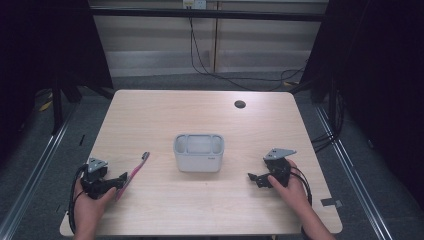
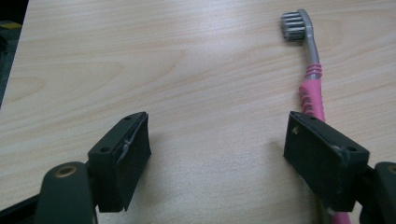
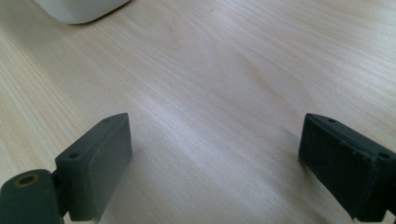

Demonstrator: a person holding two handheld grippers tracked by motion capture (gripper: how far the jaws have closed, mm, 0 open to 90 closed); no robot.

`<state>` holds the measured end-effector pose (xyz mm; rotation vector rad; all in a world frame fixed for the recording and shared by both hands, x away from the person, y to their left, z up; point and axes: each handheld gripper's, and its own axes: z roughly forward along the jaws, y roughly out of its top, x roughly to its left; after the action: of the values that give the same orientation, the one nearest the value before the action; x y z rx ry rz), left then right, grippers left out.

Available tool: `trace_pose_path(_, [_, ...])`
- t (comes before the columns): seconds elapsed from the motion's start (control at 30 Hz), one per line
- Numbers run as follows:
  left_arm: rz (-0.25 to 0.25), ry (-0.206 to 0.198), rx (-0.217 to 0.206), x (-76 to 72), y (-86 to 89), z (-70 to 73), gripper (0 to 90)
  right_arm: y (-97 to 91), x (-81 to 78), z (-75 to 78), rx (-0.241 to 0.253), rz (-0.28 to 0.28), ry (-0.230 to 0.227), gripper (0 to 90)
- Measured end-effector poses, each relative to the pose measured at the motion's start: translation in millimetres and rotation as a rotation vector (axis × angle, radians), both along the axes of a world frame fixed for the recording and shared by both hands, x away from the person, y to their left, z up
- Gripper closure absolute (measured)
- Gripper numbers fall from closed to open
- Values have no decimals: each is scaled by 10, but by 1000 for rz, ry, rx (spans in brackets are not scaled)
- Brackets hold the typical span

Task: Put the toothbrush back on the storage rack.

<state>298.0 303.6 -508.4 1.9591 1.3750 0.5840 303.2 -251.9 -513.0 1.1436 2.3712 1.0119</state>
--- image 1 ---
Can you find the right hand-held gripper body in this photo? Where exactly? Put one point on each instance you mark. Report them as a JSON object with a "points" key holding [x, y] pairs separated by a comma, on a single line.
{"points": [[279, 166]]}

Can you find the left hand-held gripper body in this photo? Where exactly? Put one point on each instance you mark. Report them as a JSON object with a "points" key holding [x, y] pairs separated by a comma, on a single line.
{"points": [[96, 176]]}

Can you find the black horizontal bar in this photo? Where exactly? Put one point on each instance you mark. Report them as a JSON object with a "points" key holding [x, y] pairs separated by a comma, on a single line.
{"points": [[206, 14]]}

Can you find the black stand leg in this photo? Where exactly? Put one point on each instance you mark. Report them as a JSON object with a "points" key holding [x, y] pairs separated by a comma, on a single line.
{"points": [[56, 110]]}

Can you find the grey tape piece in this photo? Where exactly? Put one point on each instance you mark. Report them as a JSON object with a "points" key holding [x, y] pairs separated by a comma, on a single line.
{"points": [[331, 202]]}

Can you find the black curtain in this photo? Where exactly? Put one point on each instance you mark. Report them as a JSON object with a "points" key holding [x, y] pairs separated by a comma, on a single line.
{"points": [[376, 83], [40, 46]]}

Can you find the person's left hand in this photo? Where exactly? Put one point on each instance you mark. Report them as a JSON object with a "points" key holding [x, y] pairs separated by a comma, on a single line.
{"points": [[87, 210]]}

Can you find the pink toothbrush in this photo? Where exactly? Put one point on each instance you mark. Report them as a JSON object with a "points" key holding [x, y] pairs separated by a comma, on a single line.
{"points": [[132, 175]]}

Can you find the white wall power outlet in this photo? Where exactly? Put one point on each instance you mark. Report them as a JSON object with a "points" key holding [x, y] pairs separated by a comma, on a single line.
{"points": [[195, 4]]}

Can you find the metal floor rail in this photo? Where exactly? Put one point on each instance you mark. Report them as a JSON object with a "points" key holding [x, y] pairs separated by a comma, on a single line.
{"points": [[30, 173], [353, 180]]}

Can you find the grey toothbrush holder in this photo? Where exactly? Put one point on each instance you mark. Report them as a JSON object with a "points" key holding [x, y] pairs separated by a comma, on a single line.
{"points": [[198, 156]]}

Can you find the person's right hand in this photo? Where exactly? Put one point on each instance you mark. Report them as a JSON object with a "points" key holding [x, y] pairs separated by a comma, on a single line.
{"points": [[293, 191]]}

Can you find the yellow floor tape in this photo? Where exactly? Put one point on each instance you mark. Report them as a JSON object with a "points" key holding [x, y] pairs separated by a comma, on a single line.
{"points": [[45, 106]]}

